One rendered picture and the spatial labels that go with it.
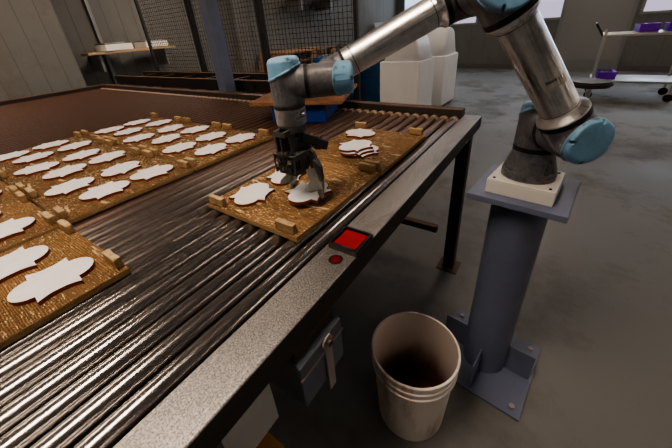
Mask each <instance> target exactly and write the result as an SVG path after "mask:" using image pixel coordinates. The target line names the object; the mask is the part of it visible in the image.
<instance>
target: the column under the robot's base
mask: <svg viewBox="0 0 672 448"><path fill-rule="evenodd" d="M499 166H500V165H496V164H493V165H492V166H491V167H490V168H489V169H488V171H487V172H486V173H485V174H484V175H483V176H482V177H481V178H480V179H479V180H478V181H477V182H476V183H475V185H474V186H473V187H472V188H471V189H470V190H469V191H468V192H467V195H466V197H467V198H470V199H474V200H477V201H481V202H485V203H489V204H491V208H490V213H489V218H488V224H487V229H486V234H485V239H484V244H483V250H482V255H481V260H480V265H479V270H478V275H477V281H476V286H475V291H474V296H473V301H472V306H471V312H470V314H468V313H466V312H464V311H462V310H460V309H458V310H457V311H456V313H455V314H454V316H451V315H449V314H448V315H447V321H446V327H447V328H448V329H449V330H450V331H451V332H452V334H453V335H454V337H455V338H456V340H457V342H458V345H459V348H460V352H461V364H460V368H459V372H458V377H457V381H456V384H458V385H459V386H461V387H462V388H464V389H466V390H467V391H469V392H470V393H472V394H474V395H475V396H477V397H478V398H480V399H482V400H483V401H485V402H487V403H488V404H490V405H491V406H493V407H495V408H496V409H498V410H499V411H501V412H503V413H504V414H506V415H507V416H509V417H511V418H512V419H514V420H515V421H517V422H519V419H520V415H521V412H522V409H523V405H524V402H525V399H526V395H527V392H528V389H529V385H530V382H531V379H532V376H533V372H534V369H535V366H536V362H537V359H538V356H539V352H540V349H541V348H539V347H537V346H535V345H533V344H531V343H529V342H527V341H525V340H522V339H520V338H518V337H516V336H514V335H513V334H514V330H515V327H516V324H517V320H518V317H519V314H520V310H521V307H522V304H523V300H524V297H525V294H526V290H527V287H528V284H529V281H530V277H531V274H532V271H533V267H534V264H535V261H536V257H537V254H538V251H539V247H540V244H541V241H542V237H543V234H544V231H545V227H546V224H547V221H548V219H550V220H554V221H558V222H561V223H565V224H566V223H567V221H568V218H569V215H570V212H571V210H572V207H573V204H574V201H575V198H576V196H577V193H578V190H579V187H580V184H581V181H580V180H575V179H570V178H564V181H563V184H562V186H561V188H560V191H559V193H558V195H557V197H556V199H555V202H554V204H553V206H552V207H549V206H545V205H541V204H537V203H532V202H528V201H524V200H520V199H516V198H512V197H508V196H503V195H499V194H495V193H491V192H487V191H485V188H486V182H487V178H488V177H489V176H490V175H491V174H492V173H493V172H494V171H495V170H496V169H497V168H498V167H499Z"/></svg>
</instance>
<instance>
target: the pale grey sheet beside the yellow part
mask: <svg viewBox="0 0 672 448"><path fill-rule="evenodd" d="M278 417H279V415H278V412H277V408H276V405H275V401H274V398H273V395H272V391H271V388H270V384H268V385H267V386H266V388H265V389H264V390H263V391H262V393H261V394H260V395H259V396H258V397H257V399H256V400H255V401H254V402H253V403H252V405H251V406H250V407H249V408H248V410H247V411H246V412H245V413H244V414H243V416H242V417H241V418H240V419H239V420H238V422H237V423H236V424H235V425H234V427H233V428H232V429H231V430H230V431H229V433H228V434H227V435H226V436H225V437H224V439H223V440H222V441H221V443H222V445H223V447H224V448H256V447H257V446H258V444H259V443H260V442H261V440H262V439H263V438H264V436H265V435H266V434H267V432H268V431H269V429H270V428H271V427H272V425H273V424H274V423H275V421H276V420H277V419H278Z"/></svg>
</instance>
